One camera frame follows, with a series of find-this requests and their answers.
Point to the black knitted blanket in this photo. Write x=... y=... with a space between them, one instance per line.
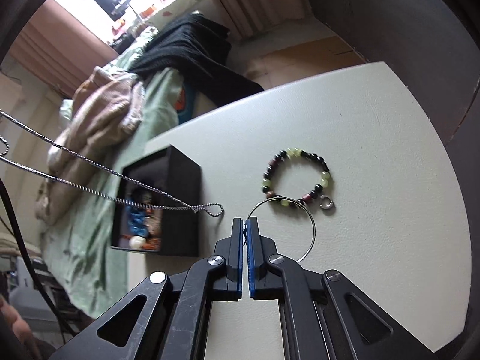
x=198 y=48

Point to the person left hand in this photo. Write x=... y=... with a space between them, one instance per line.
x=20 y=328

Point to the pink fleece blanket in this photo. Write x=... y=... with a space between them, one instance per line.
x=106 y=110

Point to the flattened cardboard floor sheets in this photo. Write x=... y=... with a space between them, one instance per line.
x=301 y=61

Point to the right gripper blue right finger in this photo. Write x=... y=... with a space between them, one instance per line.
x=263 y=284

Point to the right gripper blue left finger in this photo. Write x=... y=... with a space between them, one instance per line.
x=227 y=258

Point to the black jewelry box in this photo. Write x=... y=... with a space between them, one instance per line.
x=170 y=180

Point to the pink curtain left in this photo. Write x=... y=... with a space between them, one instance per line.
x=58 y=49

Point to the green bed sheet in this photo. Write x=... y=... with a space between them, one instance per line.
x=77 y=248

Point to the dark grey wardrobe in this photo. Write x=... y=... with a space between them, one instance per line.
x=422 y=41

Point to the patterned window seat cushion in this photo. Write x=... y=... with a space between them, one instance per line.
x=168 y=10

